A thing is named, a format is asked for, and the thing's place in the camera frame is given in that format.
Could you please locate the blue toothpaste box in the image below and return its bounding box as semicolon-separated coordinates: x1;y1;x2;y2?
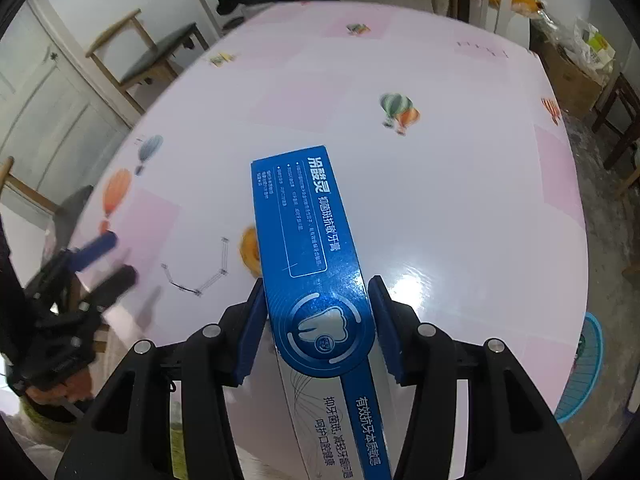
250;146;392;479

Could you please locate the left green fuzzy sleeve forearm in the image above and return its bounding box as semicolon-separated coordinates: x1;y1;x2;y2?
20;396;79;442

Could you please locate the blue trash bin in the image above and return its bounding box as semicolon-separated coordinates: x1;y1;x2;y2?
554;312;604;424

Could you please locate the cardboard box with trash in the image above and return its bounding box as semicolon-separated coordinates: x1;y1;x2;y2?
529;20;615;119

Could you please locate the left hand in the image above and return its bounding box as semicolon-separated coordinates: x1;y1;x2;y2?
26;367;92;404

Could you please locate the white door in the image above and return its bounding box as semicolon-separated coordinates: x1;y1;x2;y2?
0;3;130;203

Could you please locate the wooden chair dark seat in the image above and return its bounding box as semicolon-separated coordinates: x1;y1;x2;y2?
84;8;211;114

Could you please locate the dark wooden stool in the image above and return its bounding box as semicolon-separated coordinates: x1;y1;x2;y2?
591;74;640;170

